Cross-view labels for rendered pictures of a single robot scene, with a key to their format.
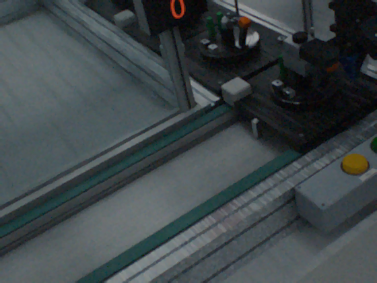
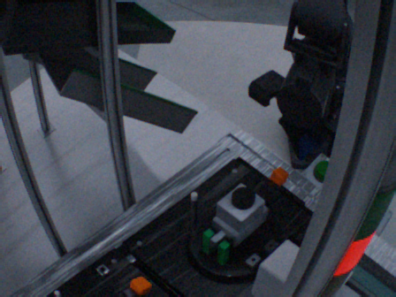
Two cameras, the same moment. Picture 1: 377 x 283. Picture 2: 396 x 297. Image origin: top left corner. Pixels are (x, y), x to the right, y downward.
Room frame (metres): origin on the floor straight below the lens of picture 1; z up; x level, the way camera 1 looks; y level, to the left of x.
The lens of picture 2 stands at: (1.10, 0.17, 1.61)
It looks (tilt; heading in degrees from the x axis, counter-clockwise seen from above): 48 degrees down; 253
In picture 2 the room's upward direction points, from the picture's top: straight up
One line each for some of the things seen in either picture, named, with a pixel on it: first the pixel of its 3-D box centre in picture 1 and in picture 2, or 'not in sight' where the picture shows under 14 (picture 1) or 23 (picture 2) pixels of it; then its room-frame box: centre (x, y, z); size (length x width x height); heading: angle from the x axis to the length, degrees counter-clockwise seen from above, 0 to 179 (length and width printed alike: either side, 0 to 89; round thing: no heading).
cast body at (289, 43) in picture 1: (297, 49); (236, 216); (0.94, -0.18, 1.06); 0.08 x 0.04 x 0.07; 28
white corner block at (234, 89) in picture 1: (236, 92); not in sight; (0.97, -0.05, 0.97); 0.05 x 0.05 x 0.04; 28
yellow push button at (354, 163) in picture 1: (355, 165); not in sight; (0.70, -0.21, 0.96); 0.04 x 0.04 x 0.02
